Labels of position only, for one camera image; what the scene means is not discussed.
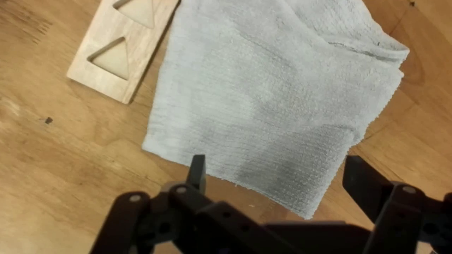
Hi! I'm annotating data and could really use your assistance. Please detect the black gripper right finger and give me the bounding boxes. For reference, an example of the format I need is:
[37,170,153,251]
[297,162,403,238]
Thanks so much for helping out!
[343,155,452,254]

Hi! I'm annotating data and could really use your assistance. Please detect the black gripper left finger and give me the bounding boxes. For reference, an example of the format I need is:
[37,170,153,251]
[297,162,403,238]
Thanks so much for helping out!
[90,155,211,254]

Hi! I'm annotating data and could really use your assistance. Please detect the white terry cloth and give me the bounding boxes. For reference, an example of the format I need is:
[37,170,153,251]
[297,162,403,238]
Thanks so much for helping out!
[143,0,409,218]

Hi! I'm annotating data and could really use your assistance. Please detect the wooden slotted board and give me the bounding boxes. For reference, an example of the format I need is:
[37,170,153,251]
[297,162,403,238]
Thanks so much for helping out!
[67,0,180,104]

